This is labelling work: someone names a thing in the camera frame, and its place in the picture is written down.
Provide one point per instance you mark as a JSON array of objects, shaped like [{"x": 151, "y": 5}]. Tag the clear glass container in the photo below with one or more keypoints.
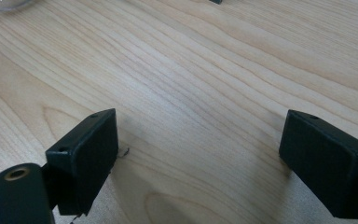
[{"x": 3, "y": 4}]

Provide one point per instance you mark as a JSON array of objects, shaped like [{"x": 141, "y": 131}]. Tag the small dark object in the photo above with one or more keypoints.
[{"x": 216, "y": 1}]

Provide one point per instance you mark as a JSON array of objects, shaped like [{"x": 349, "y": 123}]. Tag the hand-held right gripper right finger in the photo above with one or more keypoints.
[{"x": 326, "y": 161}]

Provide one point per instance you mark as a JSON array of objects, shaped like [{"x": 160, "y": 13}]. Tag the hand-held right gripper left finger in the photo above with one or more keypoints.
[{"x": 87, "y": 161}]

